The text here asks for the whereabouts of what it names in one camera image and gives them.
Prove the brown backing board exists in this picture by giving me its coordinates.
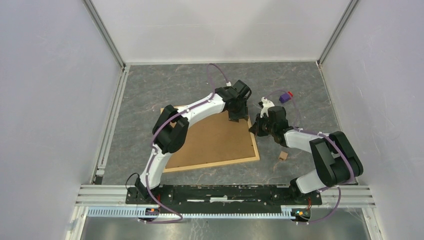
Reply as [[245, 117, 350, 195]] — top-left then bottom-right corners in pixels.
[[164, 110, 256, 169]]

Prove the wooden picture frame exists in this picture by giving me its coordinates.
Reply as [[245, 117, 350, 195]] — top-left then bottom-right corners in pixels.
[[160, 105, 261, 174]]

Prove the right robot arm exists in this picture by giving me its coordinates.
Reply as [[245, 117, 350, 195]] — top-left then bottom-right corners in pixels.
[[249, 106, 364, 204]]

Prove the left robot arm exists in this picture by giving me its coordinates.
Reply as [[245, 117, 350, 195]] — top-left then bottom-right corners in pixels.
[[135, 80, 252, 204]]

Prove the purple and red block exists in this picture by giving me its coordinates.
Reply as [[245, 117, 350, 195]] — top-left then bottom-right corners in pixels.
[[279, 91, 293, 104]]

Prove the small brown cube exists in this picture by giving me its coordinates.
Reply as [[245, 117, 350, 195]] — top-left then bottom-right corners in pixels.
[[278, 151, 288, 161]]

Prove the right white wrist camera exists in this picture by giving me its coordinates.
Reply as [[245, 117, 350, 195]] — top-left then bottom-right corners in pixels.
[[260, 97, 275, 118]]

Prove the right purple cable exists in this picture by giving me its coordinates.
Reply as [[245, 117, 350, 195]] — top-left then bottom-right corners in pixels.
[[264, 89, 357, 225]]

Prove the purple cable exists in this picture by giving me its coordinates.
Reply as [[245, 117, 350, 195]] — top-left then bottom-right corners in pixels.
[[145, 63, 233, 224], [264, 89, 357, 225]]

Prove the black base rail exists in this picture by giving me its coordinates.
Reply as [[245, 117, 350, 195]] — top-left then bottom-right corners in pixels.
[[125, 184, 323, 217]]

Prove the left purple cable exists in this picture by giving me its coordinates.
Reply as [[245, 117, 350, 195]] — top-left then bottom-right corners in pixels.
[[145, 63, 233, 224]]

